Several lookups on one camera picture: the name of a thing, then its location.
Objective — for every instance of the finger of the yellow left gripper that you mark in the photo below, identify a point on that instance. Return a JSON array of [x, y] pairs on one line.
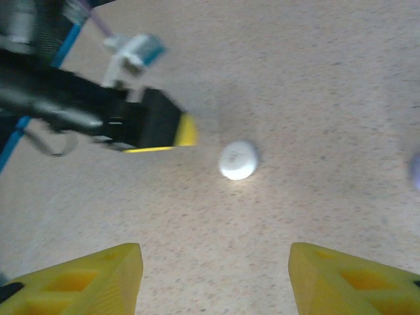
[[164, 124]]

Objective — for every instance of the aluminium side rail blue strip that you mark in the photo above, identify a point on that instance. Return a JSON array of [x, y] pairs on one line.
[[70, 39]]

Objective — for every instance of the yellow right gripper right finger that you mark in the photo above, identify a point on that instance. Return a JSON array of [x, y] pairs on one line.
[[315, 282]]

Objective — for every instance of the white earbud charging case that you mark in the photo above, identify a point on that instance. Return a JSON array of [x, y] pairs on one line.
[[238, 160]]

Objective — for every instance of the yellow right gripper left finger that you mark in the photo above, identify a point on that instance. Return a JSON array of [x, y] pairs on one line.
[[124, 279]]

